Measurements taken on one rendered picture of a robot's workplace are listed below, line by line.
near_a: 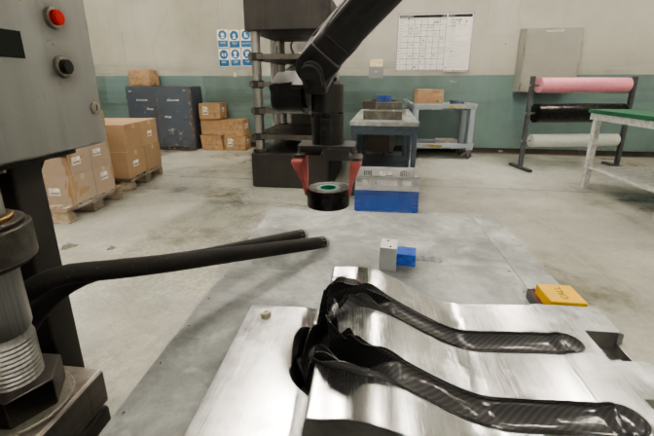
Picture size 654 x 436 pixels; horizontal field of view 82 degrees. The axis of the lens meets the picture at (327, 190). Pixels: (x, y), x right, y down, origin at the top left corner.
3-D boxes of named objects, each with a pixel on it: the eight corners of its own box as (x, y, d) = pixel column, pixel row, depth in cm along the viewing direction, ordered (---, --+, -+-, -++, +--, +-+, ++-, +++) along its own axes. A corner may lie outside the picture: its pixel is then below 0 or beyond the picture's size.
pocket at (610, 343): (616, 357, 48) (622, 332, 47) (645, 389, 43) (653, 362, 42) (578, 354, 49) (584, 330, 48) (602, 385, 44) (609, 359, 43)
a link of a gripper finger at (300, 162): (298, 189, 75) (297, 142, 72) (334, 190, 74) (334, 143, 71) (291, 199, 68) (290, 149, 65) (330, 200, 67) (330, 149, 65)
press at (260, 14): (345, 163, 575) (346, 17, 517) (330, 190, 428) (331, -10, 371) (284, 161, 588) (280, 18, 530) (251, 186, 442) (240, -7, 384)
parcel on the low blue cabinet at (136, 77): (161, 86, 680) (159, 69, 672) (150, 86, 648) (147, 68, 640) (139, 86, 686) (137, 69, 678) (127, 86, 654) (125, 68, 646)
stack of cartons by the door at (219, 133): (252, 148, 697) (249, 102, 674) (245, 151, 666) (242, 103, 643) (208, 147, 710) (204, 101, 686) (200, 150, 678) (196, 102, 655)
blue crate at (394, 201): (415, 200, 388) (416, 180, 382) (417, 214, 349) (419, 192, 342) (356, 199, 397) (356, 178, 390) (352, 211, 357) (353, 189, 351)
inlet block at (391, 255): (440, 266, 83) (442, 243, 82) (441, 276, 78) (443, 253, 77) (381, 259, 86) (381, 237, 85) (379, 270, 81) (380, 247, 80)
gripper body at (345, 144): (303, 149, 72) (302, 110, 70) (356, 150, 71) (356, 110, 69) (297, 156, 66) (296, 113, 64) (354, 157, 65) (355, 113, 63)
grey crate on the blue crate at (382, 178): (416, 182, 382) (417, 167, 377) (419, 193, 343) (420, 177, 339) (356, 179, 390) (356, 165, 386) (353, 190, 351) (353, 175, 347)
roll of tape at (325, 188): (350, 199, 75) (350, 181, 74) (347, 212, 67) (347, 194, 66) (310, 198, 76) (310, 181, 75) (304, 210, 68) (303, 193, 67)
